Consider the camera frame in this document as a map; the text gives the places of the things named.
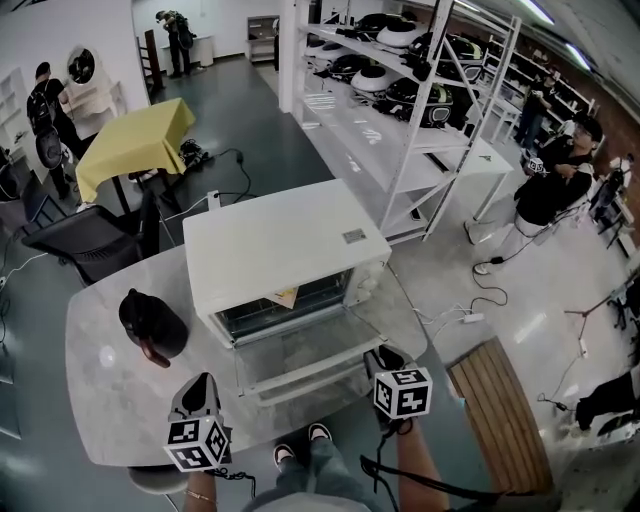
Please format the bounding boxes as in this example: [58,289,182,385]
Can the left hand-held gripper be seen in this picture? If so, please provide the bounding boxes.
[163,372,234,474]

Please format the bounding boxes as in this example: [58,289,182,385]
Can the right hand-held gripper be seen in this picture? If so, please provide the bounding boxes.
[362,344,434,438]

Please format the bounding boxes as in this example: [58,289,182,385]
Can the glass toaster oven door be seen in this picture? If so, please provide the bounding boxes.
[232,304,390,407]

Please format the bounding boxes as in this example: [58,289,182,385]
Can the white toaster oven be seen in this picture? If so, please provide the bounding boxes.
[182,178,393,351]

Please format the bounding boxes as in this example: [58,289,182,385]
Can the person's right forearm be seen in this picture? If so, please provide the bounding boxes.
[396,418,452,495]

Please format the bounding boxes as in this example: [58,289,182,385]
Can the person's left forearm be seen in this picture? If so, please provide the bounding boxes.
[183,468,222,512]

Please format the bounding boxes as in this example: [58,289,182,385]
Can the white open shelf unit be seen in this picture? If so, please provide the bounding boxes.
[0,66,32,162]

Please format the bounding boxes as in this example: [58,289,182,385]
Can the grey round stool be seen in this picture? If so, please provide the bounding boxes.
[126,466,190,497]

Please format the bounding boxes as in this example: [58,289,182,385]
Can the yellow sticker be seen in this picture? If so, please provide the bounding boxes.
[266,284,300,310]

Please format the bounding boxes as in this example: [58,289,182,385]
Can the person's jeans legs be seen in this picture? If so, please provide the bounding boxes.
[249,433,384,509]

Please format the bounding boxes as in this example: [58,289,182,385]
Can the wooden slatted bench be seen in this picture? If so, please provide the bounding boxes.
[445,336,555,495]

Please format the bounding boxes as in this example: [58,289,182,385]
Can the person's grey shirt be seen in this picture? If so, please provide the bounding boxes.
[238,491,374,512]

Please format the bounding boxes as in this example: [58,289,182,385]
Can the black office chair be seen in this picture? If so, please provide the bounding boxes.
[21,188,162,287]

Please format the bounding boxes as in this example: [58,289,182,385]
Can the black tripod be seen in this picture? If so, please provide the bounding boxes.
[563,293,624,357]

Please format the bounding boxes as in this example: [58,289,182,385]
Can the white square table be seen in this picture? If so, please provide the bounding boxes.
[433,136,517,222]

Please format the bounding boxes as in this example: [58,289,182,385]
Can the white metal shelving rack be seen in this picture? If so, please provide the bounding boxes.
[277,0,522,244]

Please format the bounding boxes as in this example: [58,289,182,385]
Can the black gear heap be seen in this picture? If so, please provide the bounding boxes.
[178,138,210,170]

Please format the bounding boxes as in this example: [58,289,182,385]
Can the table with yellow cloth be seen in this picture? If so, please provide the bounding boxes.
[74,97,198,202]

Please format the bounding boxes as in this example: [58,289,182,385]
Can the white dome device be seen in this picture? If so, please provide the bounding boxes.
[303,41,347,58]
[375,23,420,50]
[350,66,393,93]

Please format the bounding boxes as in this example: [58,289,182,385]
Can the white vanity with round mirror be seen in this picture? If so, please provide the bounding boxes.
[58,43,125,120]

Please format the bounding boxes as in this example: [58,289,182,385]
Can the long background storage shelves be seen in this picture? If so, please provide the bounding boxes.
[486,33,600,125]

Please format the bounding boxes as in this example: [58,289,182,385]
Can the dark wooden chair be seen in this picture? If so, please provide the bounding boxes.
[136,28,167,100]

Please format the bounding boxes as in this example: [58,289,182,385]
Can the white small cabinet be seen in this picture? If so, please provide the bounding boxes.
[245,14,282,63]

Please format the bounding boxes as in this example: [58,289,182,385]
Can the white desk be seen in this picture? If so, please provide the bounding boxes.
[159,33,217,70]

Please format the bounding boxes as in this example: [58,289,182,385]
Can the ceiling tube light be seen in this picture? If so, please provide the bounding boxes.
[518,0,557,25]
[563,41,593,72]

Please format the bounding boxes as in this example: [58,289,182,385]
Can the black jug with red handle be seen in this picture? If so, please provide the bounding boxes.
[118,288,190,369]

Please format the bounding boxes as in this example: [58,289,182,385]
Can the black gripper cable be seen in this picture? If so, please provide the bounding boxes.
[359,418,504,502]

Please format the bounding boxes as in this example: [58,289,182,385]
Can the black floor cable with adapter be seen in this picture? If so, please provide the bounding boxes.
[471,255,510,315]

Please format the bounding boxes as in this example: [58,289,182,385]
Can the black power cable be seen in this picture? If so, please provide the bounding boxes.
[201,147,260,197]

